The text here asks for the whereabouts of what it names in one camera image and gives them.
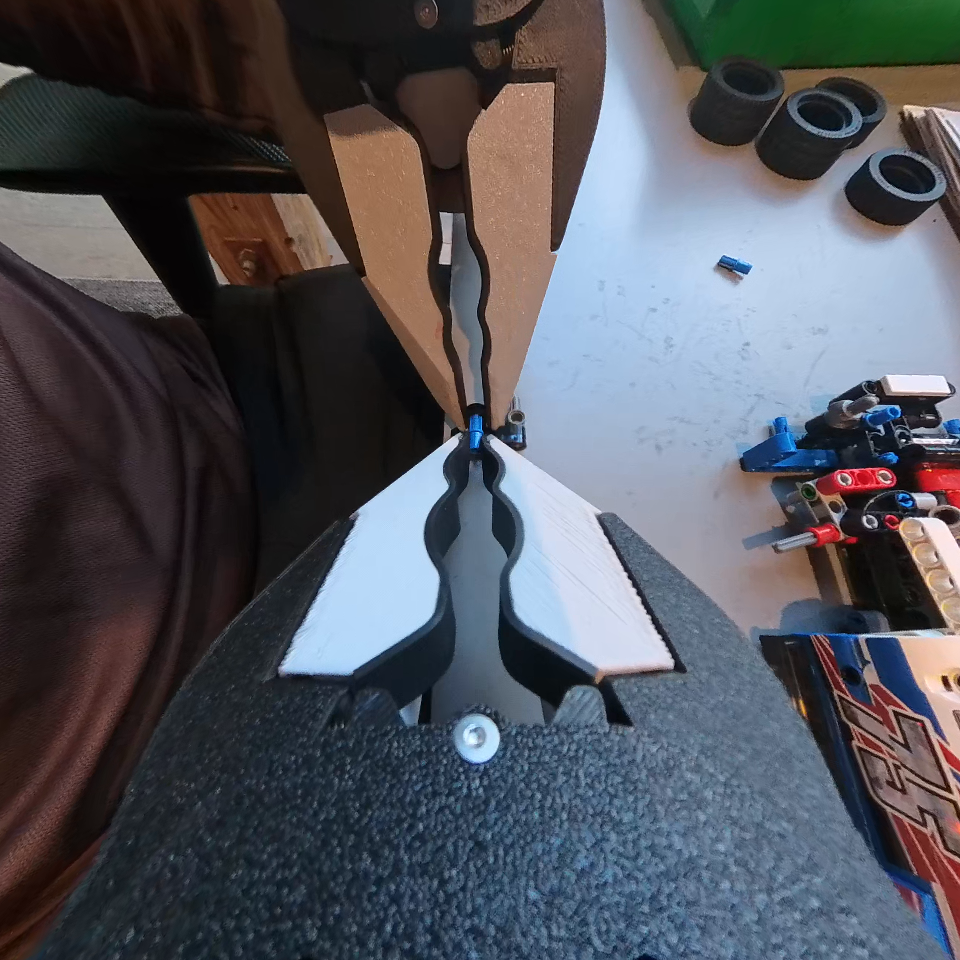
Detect wooden cabinet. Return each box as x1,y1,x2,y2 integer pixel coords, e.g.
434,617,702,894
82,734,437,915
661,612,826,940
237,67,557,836
187,193,354,286

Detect open instruction booklet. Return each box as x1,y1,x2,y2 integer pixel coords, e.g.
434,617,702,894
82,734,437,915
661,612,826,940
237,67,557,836
900,105,960,162

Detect person's black trousers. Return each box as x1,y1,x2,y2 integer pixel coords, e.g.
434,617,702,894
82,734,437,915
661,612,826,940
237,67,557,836
210,266,447,594

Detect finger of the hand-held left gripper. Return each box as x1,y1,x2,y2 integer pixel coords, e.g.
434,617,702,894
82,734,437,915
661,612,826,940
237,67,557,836
463,78,561,427
324,103,468,423

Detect black rubber tyre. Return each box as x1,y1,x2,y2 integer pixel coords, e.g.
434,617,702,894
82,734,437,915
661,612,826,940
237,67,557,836
756,88,864,181
690,58,785,146
845,148,948,226
816,77,888,147

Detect black chair armrest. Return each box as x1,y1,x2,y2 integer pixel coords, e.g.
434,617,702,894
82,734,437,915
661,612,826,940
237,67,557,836
0,75,305,316

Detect green plastic bin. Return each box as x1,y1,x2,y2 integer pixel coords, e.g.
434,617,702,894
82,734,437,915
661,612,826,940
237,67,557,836
663,0,960,70

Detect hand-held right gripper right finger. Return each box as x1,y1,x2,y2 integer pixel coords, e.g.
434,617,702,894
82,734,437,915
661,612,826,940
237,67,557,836
483,435,676,708

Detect brick model race car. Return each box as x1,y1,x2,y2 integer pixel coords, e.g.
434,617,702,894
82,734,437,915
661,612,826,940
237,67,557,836
738,375,960,931

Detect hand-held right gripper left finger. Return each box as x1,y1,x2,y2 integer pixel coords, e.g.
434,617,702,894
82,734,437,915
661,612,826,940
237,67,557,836
279,433,471,708

